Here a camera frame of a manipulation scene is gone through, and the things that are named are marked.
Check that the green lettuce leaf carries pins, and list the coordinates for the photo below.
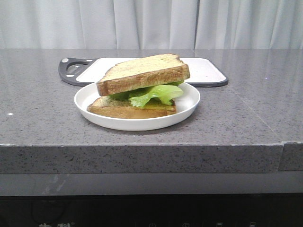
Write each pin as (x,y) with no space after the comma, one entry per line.
(165,93)

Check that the white round plate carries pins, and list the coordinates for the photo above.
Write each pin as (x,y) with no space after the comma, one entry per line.
(185,105)

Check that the white curtain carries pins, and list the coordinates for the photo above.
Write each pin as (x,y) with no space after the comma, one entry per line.
(151,24)

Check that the toasted bread slice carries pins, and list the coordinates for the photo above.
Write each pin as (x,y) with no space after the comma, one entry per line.
(143,72)
(109,107)

